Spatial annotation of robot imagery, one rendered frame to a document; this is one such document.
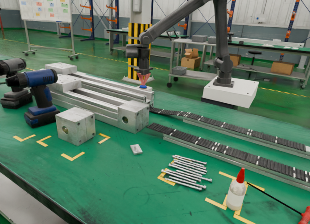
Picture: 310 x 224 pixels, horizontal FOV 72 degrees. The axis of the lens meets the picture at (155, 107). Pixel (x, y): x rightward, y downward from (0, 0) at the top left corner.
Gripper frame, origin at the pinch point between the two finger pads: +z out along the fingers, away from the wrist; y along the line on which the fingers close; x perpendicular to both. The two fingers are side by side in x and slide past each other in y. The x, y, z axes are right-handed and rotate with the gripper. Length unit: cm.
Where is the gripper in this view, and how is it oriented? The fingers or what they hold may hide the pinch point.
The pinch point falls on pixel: (143, 84)
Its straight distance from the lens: 121.4
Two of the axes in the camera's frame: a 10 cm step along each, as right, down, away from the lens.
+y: -5.1, 3.1, -8.0
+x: 8.6, 2.4, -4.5
